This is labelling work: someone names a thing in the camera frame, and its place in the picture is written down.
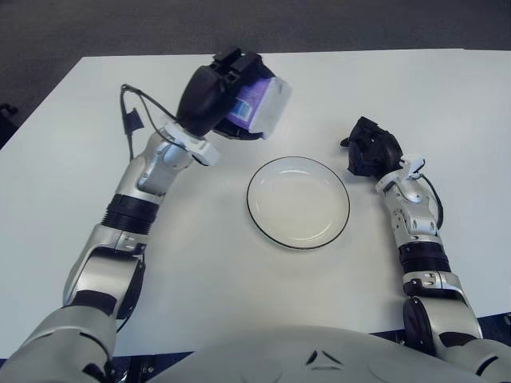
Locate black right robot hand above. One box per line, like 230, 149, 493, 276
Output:
339, 116, 404, 178

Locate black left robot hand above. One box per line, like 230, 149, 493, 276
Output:
175, 47, 277, 142

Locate purple tissue paper pack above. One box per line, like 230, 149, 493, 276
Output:
224, 77, 293, 141

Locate white plate black rim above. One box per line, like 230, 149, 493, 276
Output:
245, 156, 351, 252

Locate black chair base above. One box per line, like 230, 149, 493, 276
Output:
0, 101, 19, 151

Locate grey robot torso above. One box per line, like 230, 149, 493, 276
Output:
131, 324, 511, 383

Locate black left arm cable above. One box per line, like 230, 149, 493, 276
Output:
114, 82, 179, 333

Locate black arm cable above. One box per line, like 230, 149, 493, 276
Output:
418, 172, 445, 231
114, 82, 179, 333

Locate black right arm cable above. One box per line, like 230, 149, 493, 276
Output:
418, 172, 445, 231

